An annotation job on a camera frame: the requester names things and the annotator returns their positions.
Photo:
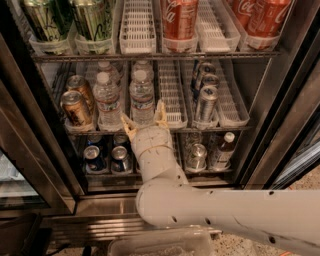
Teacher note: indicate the middle silver slim can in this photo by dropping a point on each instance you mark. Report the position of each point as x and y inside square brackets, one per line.
[208, 79]

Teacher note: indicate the empty white tray middle shelf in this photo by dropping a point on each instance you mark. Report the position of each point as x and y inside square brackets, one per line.
[171, 94]

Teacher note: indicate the brown drink bottle white cap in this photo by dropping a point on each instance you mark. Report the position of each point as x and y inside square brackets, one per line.
[222, 150]

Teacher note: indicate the rear silver slim can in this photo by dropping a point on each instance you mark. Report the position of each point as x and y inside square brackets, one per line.
[201, 68]

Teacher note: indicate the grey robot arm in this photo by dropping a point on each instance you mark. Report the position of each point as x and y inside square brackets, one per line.
[287, 219]

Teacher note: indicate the blue can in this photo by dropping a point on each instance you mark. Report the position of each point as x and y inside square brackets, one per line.
[93, 158]
[120, 160]
[100, 142]
[121, 140]

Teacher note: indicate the front gold can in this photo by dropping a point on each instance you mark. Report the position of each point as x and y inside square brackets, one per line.
[75, 108]

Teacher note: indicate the front silver slim can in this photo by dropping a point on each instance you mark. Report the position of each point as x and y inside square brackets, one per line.
[206, 103]

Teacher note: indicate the centre red cola can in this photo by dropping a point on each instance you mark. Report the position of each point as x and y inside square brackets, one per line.
[179, 18]

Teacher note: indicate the right front red cola can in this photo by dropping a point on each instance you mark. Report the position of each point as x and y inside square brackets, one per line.
[267, 16]

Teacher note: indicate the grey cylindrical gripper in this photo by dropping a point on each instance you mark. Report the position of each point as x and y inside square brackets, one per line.
[150, 139]

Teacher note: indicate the open fridge door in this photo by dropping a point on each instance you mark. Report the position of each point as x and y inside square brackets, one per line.
[288, 109]

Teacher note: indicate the right green can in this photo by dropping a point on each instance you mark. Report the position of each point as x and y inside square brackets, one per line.
[93, 18]

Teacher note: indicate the front left blue can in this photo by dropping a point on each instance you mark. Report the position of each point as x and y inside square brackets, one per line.
[93, 158]

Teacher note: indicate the silver can bottom shelf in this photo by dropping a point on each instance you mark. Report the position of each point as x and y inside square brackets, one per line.
[196, 159]

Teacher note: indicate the rear gold can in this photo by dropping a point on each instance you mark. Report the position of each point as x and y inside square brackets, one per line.
[80, 84]

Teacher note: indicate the empty white tray top shelf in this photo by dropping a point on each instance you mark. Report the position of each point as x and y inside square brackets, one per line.
[137, 32]

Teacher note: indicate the gold can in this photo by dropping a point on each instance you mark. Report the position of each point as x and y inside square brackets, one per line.
[80, 84]
[75, 108]

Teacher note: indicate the left green can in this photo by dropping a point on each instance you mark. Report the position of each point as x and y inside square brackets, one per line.
[50, 20]

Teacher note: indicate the red cola can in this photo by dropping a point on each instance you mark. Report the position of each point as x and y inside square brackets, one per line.
[267, 16]
[179, 18]
[243, 10]

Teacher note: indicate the silver slim can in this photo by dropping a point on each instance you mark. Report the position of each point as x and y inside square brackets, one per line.
[201, 68]
[206, 103]
[208, 79]

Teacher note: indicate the right rear red cola can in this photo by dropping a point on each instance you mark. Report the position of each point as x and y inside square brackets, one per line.
[243, 10]

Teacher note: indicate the empty white tray shelf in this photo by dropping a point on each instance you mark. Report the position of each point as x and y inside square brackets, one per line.
[171, 94]
[137, 32]

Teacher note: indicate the rear left blue can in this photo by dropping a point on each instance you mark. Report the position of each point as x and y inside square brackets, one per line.
[100, 142]

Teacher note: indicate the green can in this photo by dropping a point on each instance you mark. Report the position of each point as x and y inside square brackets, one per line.
[50, 20]
[93, 18]

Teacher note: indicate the water bottle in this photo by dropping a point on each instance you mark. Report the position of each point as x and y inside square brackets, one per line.
[106, 66]
[142, 98]
[107, 97]
[143, 65]

